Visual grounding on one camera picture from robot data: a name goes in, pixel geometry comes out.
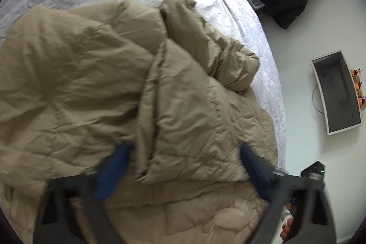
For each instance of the white framed grey box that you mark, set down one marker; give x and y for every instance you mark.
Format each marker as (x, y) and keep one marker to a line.
(337, 92)

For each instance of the black clothes heap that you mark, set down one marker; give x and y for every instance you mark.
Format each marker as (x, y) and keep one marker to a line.
(288, 0)

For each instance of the person's right hand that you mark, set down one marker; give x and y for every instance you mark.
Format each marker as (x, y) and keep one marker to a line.
(287, 228)

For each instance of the small grey remote device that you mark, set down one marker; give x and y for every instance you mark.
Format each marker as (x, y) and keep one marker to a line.
(254, 0)

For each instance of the autumn flower decoration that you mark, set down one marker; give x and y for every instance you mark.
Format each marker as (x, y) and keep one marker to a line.
(359, 89)

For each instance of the beige puffer jacket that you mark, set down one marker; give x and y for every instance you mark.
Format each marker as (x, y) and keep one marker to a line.
(94, 83)

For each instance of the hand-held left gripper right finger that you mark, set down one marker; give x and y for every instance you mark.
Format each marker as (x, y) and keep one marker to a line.
(258, 172)

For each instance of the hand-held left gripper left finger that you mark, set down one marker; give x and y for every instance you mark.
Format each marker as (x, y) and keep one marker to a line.
(113, 172)

